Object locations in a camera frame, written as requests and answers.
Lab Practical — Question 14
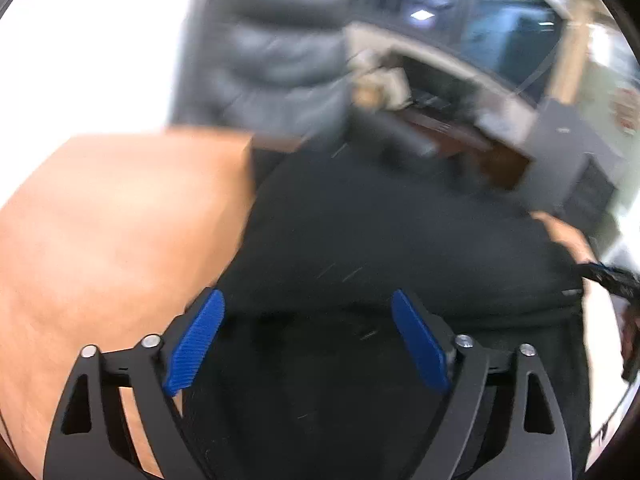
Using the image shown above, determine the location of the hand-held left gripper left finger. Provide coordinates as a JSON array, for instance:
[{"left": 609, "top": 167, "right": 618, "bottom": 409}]
[{"left": 42, "top": 287, "right": 226, "bottom": 480}]

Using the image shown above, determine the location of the black monitor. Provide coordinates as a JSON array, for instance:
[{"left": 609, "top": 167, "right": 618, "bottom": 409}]
[{"left": 400, "top": 55, "right": 483, "bottom": 123}]

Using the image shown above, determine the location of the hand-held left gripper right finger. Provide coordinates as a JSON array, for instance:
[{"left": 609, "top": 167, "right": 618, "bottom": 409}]
[{"left": 391, "top": 288, "right": 574, "bottom": 480}]

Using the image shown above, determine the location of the grey leather armchair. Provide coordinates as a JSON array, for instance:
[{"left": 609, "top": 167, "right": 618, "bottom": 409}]
[{"left": 170, "top": 0, "right": 356, "bottom": 138}]

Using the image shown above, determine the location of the grey metal cabinet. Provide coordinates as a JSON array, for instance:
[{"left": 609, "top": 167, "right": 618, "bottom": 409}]
[{"left": 520, "top": 99, "right": 623, "bottom": 256}]

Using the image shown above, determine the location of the large dark window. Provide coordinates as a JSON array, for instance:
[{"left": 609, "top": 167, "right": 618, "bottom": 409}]
[{"left": 320, "top": 0, "right": 568, "bottom": 106}]

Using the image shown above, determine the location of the dark wooden cabinet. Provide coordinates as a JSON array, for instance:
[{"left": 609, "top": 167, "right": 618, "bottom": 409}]
[{"left": 395, "top": 105, "right": 532, "bottom": 192}]

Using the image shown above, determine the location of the black garment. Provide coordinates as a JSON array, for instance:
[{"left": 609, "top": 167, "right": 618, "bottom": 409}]
[{"left": 175, "top": 137, "right": 593, "bottom": 480}]

